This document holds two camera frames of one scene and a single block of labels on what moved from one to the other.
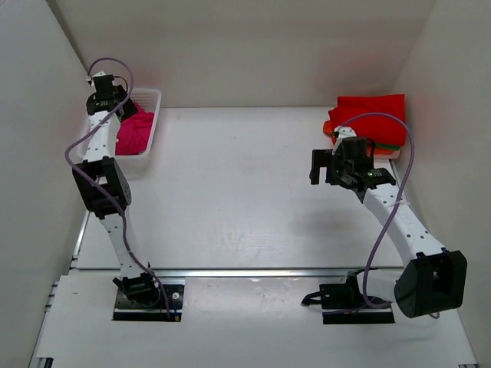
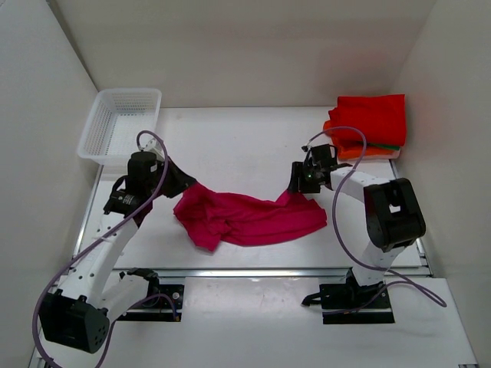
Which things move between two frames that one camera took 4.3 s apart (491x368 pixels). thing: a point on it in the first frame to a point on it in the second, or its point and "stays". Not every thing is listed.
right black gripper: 320,159 to 297,183
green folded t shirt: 387,146 stays
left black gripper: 131,109 to 182,180
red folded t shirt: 381,118 stays
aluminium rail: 243,272 stays
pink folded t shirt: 394,155 stays
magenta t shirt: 133,133 to 219,219
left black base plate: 125,310 stays
